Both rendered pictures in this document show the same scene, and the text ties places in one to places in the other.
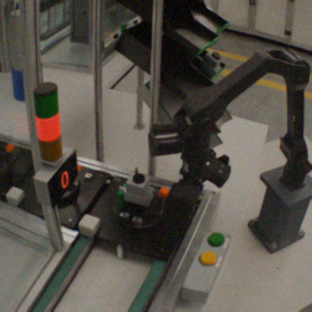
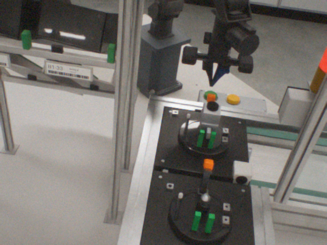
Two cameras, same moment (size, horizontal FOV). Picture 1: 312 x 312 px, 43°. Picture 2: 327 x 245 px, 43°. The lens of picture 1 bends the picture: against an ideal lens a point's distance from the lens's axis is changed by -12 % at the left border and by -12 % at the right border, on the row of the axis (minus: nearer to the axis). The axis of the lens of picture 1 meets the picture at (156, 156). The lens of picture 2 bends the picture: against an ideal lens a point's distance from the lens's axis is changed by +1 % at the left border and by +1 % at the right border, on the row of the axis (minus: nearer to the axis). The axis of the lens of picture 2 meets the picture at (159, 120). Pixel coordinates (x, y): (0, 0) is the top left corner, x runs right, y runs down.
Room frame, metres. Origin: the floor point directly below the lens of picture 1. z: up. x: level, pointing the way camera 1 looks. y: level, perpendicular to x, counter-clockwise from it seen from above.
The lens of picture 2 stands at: (1.20, 0.79, 1.72)
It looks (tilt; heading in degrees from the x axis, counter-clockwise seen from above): 40 degrees down; 252
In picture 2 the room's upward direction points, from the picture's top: 8 degrees clockwise
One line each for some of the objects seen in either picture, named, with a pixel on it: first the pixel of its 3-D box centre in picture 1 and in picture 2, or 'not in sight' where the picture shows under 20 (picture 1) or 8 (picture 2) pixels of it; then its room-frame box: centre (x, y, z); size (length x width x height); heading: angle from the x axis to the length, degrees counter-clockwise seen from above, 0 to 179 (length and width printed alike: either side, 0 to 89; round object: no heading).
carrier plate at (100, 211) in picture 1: (139, 215); (203, 143); (0.83, 0.04, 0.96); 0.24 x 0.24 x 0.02; 71
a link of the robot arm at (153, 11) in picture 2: (298, 157); (165, 8); (0.86, -0.37, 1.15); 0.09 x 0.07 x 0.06; 15
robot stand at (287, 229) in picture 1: (284, 207); (157, 59); (0.86, -0.38, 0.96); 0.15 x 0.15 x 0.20; 26
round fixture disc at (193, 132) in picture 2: (139, 210); (204, 138); (0.83, 0.04, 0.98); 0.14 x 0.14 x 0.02
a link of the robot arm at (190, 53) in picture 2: (195, 163); (219, 50); (0.78, -0.09, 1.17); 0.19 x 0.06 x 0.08; 161
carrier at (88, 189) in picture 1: (54, 175); (203, 206); (0.91, 0.28, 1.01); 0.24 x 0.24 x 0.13; 71
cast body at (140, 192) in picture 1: (135, 186); (210, 117); (0.83, 0.05, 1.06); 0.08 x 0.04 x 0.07; 71
